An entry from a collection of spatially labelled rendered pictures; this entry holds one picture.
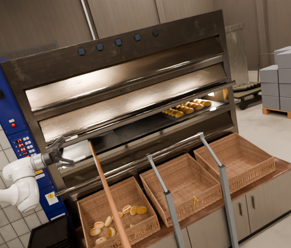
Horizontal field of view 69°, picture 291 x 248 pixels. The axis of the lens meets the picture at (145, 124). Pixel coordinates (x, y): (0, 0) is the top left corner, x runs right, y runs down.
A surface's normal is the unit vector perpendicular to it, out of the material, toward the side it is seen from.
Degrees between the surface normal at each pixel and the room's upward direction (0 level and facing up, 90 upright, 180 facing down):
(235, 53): 90
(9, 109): 90
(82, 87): 70
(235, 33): 90
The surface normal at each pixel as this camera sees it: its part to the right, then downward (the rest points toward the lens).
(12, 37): 0.36, 0.20
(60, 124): 0.23, -0.12
